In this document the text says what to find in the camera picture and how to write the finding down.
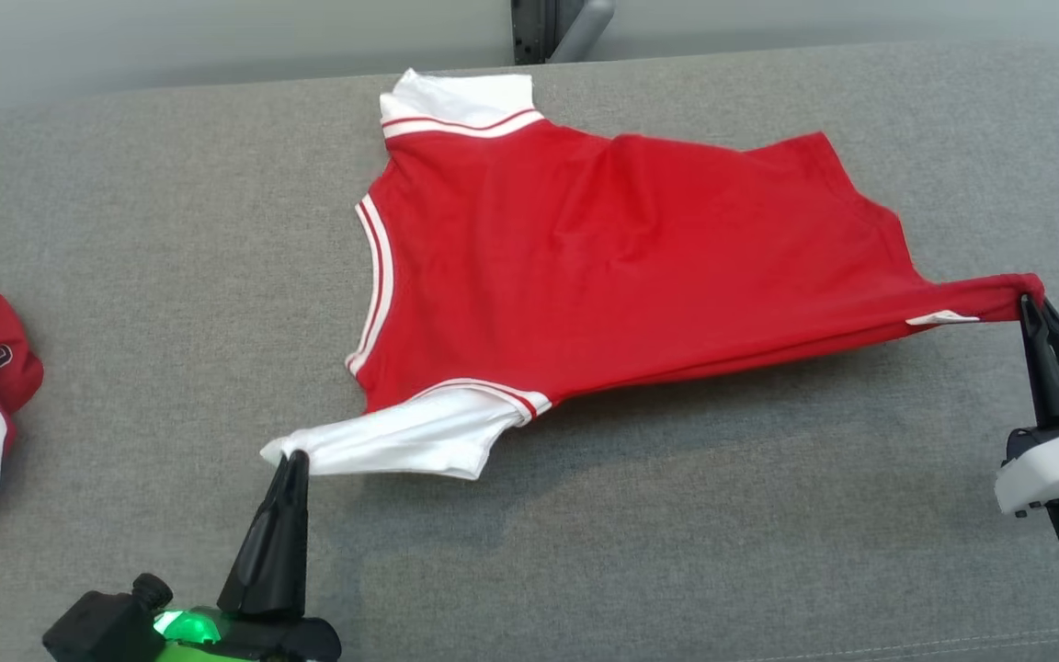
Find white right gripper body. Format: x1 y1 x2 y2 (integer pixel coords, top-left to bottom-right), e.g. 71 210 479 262
994 416 1059 517

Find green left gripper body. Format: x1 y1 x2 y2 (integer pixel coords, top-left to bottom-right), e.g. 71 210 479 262
154 602 343 662

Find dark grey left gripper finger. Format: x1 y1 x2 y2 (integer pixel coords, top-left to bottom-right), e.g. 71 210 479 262
274 451 312 618
217 451 297 616

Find red jersey shirt white sleeves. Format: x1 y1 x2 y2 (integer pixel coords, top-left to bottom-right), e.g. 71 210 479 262
260 69 1046 482

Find grey double frame post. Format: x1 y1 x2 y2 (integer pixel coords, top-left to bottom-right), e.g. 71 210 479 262
511 0 618 65

